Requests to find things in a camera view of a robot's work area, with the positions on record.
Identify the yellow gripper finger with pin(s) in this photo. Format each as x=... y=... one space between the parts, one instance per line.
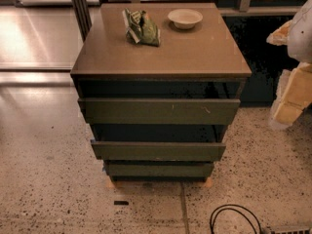
x=279 y=37
x=293 y=95

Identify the green top drawer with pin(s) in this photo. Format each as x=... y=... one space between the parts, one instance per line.
x=175 y=111

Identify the green drawer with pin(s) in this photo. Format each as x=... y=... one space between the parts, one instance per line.
x=175 y=111
x=158 y=169
x=158 y=151

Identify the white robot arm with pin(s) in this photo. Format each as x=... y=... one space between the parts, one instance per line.
x=299 y=45

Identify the brown drawer cabinet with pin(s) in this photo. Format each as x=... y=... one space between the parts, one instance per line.
x=202 y=62

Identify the green bottom drawer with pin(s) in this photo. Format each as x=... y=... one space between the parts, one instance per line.
x=158 y=169

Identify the green middle drawer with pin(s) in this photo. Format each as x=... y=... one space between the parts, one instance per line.
x=158 y=151

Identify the white ceramic bowl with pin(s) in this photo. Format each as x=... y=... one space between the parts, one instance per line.
x=184 y=18

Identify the green crumpled chip bag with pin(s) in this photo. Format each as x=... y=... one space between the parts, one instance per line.
x=140 y=28

